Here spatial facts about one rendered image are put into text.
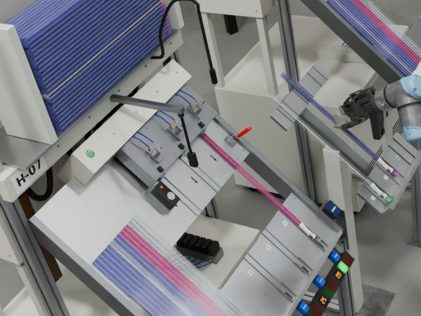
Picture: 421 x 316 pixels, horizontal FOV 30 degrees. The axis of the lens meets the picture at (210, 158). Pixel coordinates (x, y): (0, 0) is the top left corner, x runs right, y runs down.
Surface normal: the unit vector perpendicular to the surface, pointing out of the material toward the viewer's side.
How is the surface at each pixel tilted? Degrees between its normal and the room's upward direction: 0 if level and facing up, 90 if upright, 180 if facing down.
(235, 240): 0
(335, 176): 90
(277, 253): 44
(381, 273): 0
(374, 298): 0
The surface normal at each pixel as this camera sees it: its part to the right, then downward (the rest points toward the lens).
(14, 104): -0.51, 0.59
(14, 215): 0.84, 0.18
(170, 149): 0.44, -0.44
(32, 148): -0.19, -0.79
